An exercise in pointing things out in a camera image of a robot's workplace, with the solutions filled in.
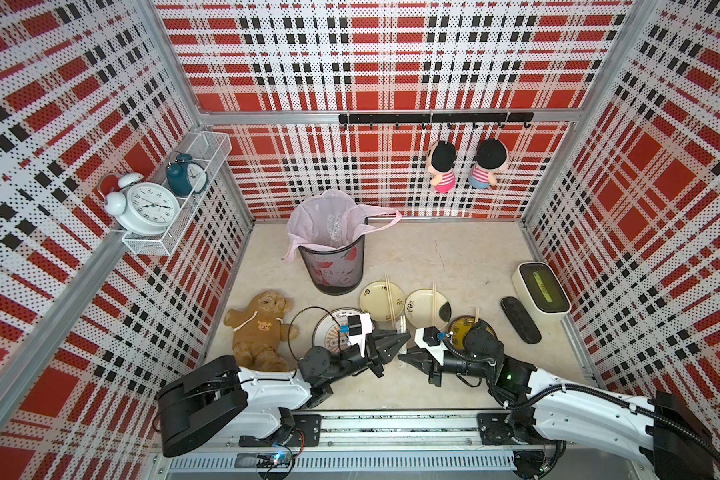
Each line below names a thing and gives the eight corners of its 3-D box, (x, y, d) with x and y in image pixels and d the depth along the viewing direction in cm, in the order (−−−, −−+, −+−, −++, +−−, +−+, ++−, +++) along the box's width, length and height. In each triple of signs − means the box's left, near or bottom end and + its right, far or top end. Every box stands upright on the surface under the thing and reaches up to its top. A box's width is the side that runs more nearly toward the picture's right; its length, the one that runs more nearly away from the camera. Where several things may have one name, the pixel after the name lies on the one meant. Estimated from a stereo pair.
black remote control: (526, 347, 90) (531, 342, 87) (497, 303, 99) (501, 298, 96) (540, 342, 91) (545, 337, 88) (510, 299, 100) (514, 293, 97)
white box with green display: (525, 324, 93) (532, 316, 88) (506, 270, 106) (511, 261, 102) (570, 324, 93) (579, 316, 88) (545, 270, 106) (552, 261, 102)
